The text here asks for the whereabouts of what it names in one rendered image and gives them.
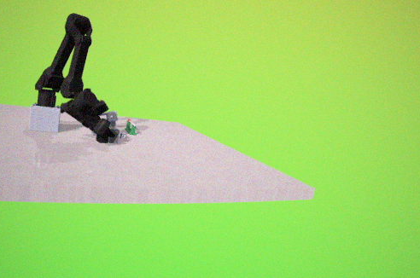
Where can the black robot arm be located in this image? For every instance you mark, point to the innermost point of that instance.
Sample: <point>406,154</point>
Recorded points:
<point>71,87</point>

